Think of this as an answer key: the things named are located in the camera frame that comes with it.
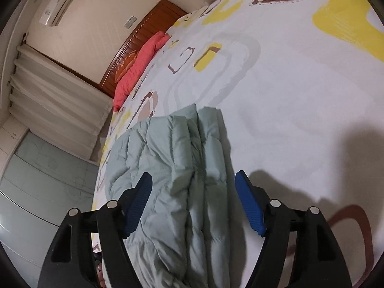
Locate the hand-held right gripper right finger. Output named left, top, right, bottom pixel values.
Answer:
left=235, top=170, right=353, bottom=288

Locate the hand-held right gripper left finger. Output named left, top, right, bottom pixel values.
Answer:
left=37, top=172, right=153, bottom=288

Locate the light green puffer jacket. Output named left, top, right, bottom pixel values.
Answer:
left=103, top=103, right=264, bottom=288

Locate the person's foot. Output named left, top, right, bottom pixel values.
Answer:
left=94, top=261, right=107, bottom=288

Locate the frosted glass wardrobe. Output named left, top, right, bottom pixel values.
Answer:
left=0, top=117, right=104, bottom=270

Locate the white patterned bedspread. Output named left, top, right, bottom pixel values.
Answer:
left=90, top=0, right=384, bottom=288

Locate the cream window curtain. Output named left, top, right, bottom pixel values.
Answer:
left=6, top=43, right=113, bottom=164

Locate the red pillow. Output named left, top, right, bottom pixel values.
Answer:
left=112, top=31, right=171, bottom=112

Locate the wooden headboard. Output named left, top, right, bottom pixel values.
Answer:
left=98, top=0, right=188, bottom=99

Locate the white air conditioner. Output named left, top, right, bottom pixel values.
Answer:
left=39, top=0, right=110, bottom=27

